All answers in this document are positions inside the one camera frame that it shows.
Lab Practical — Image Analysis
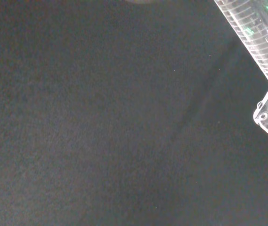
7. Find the black bench cloth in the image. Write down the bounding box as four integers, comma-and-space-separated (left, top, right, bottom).
0, 0, 268, 226

